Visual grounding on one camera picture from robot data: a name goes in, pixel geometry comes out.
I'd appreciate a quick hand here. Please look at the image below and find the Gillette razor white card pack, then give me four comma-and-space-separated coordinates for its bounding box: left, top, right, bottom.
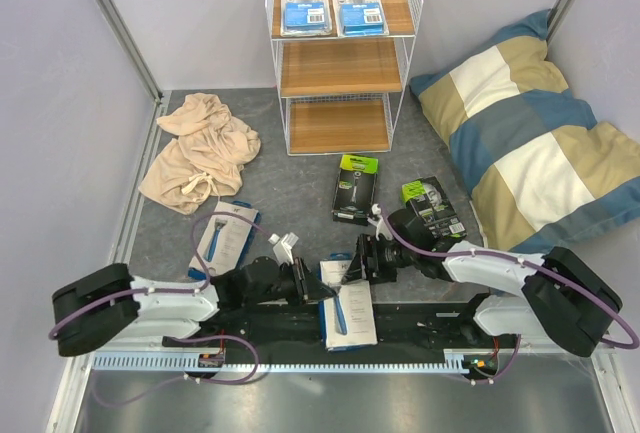
332, 0, 389, 38

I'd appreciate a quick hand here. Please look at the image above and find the blue beige checkered pillow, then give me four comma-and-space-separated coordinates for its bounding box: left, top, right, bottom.
409, 10, 639, 253

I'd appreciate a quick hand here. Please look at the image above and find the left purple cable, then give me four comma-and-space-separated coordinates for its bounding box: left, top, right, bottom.
47, 212, 281, 407

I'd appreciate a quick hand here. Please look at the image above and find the black green Gillette razor box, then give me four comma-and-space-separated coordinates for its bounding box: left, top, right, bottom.
332, 154, 379, 226

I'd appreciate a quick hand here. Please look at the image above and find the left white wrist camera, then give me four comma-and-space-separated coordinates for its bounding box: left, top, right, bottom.
269, 233, 298, 265

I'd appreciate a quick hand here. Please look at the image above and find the Harry's razor box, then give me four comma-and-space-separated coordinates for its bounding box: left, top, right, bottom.
319, 254, 378, 352
187, 200, 260, 281

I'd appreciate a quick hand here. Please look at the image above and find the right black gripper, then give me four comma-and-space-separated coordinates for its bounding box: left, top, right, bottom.
340, 233, 416, 286

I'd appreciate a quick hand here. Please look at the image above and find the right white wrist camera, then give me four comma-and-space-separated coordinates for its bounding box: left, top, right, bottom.
367, 203, 393, 241

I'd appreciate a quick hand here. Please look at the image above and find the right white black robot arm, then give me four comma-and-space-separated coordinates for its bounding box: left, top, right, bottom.
342, 209, 622, 357

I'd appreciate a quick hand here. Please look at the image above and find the beige crumpled cloth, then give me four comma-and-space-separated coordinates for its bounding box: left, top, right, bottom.
139, 93, 261, 215

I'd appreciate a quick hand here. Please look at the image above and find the aluminium frame rail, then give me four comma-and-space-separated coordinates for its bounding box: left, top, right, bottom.
95, 0, 163, 103

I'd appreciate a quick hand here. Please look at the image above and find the light blue slotted cable duct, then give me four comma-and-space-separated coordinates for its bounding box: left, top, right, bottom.
92, 349, 479, 374

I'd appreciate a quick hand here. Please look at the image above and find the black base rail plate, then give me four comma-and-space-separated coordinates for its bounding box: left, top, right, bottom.
160, 297, 521, 362

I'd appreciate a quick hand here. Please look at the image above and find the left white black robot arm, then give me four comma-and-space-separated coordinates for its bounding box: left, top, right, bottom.
49, 256, 337, 357

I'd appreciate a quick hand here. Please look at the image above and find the purple cable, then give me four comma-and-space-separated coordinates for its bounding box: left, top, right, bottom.
47, 212, 281, 407
379, 207, 640, 388

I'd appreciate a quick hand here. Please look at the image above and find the blue Gillette razor blister pack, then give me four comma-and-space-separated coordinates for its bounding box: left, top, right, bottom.
280, 0, 332, 37

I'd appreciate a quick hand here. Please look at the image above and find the white wire wooden shelf unit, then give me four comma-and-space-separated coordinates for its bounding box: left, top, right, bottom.
265, 0, 423, 156

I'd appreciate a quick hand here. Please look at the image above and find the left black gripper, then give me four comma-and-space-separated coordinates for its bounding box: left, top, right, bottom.
245, 256, 335, 306

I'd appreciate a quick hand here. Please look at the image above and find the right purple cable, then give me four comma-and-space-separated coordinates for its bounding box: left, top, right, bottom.
379, 207, 640, 388

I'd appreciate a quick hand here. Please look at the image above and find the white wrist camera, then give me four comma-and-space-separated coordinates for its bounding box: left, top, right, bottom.
269, 233, 298, 265
367, 203, 393, 241

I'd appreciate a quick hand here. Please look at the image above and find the black green razor box portrait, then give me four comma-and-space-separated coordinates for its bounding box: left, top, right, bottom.
401, 176, 467, 239

